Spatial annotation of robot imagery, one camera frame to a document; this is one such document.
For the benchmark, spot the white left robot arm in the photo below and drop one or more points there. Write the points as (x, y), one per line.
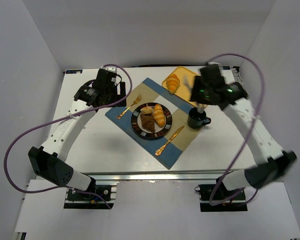
(49, 160)

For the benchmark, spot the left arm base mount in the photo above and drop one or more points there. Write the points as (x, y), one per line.
(79, 201)

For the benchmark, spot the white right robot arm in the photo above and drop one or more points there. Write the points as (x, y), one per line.
(271, 160)

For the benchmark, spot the blue beige checked placemat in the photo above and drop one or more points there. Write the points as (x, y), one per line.
(152, 92)

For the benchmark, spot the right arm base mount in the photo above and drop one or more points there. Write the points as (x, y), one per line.
(235, 204)

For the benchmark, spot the gold fork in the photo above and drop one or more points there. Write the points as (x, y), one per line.
(136, 101)

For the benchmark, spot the black rimmed beige plate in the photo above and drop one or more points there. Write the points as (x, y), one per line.
(160, 132)

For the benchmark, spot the large striped croissant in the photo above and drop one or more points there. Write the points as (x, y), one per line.
(172, 83)

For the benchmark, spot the yellow tray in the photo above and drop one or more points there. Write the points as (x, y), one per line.
(182, 91)

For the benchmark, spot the small round bun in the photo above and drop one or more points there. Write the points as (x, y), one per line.
(147, 110)

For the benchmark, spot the metal bread tongs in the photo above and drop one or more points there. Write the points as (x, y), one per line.
(199, 107)

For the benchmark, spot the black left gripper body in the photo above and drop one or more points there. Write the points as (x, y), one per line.
(114, 94)

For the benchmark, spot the small striped croissant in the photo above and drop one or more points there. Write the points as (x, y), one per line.
(159, 116)

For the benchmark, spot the aluminium table frame rail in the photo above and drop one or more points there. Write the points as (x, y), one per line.
(104, 149)

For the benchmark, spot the dark green mug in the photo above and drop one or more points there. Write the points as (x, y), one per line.
(196, 119)

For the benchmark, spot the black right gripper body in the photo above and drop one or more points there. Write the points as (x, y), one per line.
(200, 93)

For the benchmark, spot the gold knife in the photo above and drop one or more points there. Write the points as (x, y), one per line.
(162, 148)

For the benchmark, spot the chocolate croissant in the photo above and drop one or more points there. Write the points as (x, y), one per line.
(148, 122)

